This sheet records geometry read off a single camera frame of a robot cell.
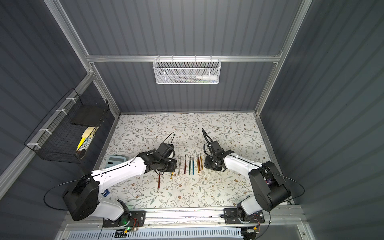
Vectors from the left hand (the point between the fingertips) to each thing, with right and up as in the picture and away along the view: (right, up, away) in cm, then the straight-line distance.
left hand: (178, 169), depth 83 cm
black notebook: (-48, +31, -2) cm, 57 cm away
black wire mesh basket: (-53, +20, -10) cm, 58 cm away
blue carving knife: (+8, -1, +8) cm, 12 cm away
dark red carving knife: (-11, -8, +3) cm, 14 cm away
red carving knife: (+3, 0, +11) cm, 11 cm away
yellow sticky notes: (-46, +20, -8) cm, 51 cm away
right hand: (+18, +1, +7) cm, 19 cm away
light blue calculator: (-41, +3, +9) cm, 42 cm away
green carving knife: (+6, 0, +9) cm, 11 cm away
